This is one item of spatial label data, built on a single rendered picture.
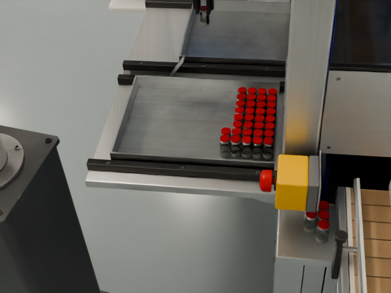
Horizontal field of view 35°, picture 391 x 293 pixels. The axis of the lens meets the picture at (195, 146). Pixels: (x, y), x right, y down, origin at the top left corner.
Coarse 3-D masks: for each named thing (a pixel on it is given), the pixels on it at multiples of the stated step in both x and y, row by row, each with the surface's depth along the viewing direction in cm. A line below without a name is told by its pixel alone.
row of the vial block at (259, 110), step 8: (264, 88) 137; (264, 96) 136; (264, 104) 134; (256, 112) 132; (264, 112) 132; (256, 120) 130; (264, 120) 133; (256, 128) 129; (264, 128) 133; (256, 136) 127; (256, 144) 126; (256, 152) 127
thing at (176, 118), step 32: (160, 96) 145; (192, 96) 144; (224, 96) 143; (128, 128) 137; (160, 128) 137; (192, 128) 136; (128, 160) 128; (160, 160) 127; (192, 160) 126; (224, 160) 124; (256, 160) 128
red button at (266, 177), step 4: (264, 172) 108; (268, 172) 108; (260, 176) 108; (264, 176) 107; (268, 176) 107; (260, 180) 108; (264, 180) 107; (268, 180) 107; (272, 180) 108; (260, 184) 108; (264, 184) 107; (268, 184) 107; (272, 184) 109; (260, 188) 109; (264, 188) 108; (268, 188) 107
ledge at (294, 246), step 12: (288, 216) 118; (300, 216) 118; (288, 228) 116; (300, 228) 115; (276, 240) 114; (288, 240) 114; (300, 240) 114; (312, 240) 113; (276, 252) 112; (288, 252) 112; (300, 252) 112; (312, 252) 112; (324, 252) 111; (300, 264) 112; (312, 264) 111; (324, 264) 111
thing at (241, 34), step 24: (216, 0) 167; (240, 0) 166; (192, 24) 165; (216, 24) 164; (240, 24) 164; (264, 24) 163; (288, 24) 163; (192, 48) 157; (216, 48) 157; (240, 48) 156; (264, 48) 156
